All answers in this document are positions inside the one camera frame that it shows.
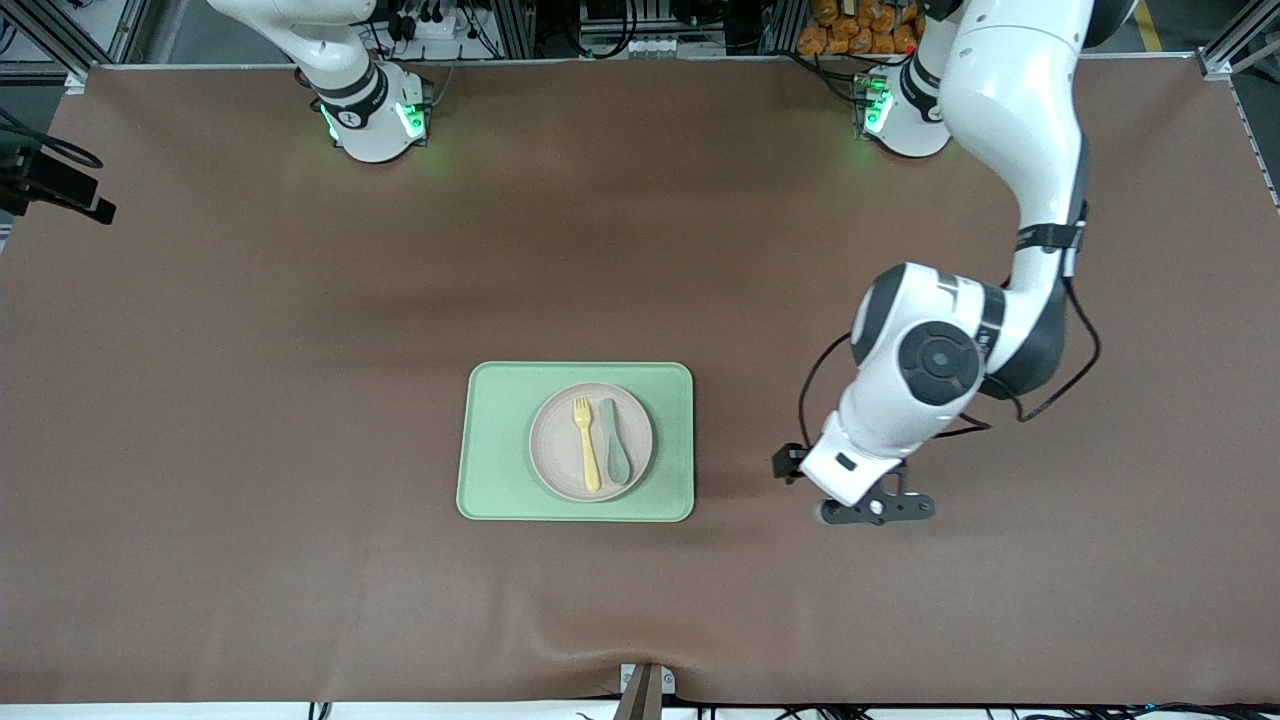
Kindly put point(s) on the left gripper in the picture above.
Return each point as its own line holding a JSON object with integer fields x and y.
{"x": 789, "y": 462}

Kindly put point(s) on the teal plastic spoon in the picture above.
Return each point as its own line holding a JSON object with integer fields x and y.
{"x": 616, "y": 460}

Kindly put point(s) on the yellow plastic fork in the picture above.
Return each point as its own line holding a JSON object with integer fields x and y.
{"x": 588, "y": 450}

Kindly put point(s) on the round beige plate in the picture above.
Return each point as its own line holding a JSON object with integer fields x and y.
{"x": 555, "y": 440}

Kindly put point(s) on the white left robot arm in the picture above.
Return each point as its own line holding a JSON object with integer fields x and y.
{"x": 1020, "y": 100}

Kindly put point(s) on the brown table mat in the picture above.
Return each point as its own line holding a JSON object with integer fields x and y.
{"x": 900, "y": 600}

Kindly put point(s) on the metal table clamp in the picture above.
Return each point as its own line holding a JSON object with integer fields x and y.
{"x": 640, "y": 690}

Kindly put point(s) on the light green rectangular tray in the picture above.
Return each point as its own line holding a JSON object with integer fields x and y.
{"x": 490, "y": 480}

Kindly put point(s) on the white power strip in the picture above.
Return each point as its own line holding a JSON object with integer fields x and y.
{"x": 435, "y": 25}

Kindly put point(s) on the white connector block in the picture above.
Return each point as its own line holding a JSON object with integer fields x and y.
{"x": 660, "y": 46}

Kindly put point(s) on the pile of orange packets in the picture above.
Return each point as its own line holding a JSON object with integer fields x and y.
{"x": 850, "y": 30}

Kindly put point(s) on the aluminium frame with diagonal beam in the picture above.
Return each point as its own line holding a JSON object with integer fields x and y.
{"x": 55, "y": 40}

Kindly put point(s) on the aluminium frame corner post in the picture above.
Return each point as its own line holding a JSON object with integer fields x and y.
{"x": 1215, "y": 60}

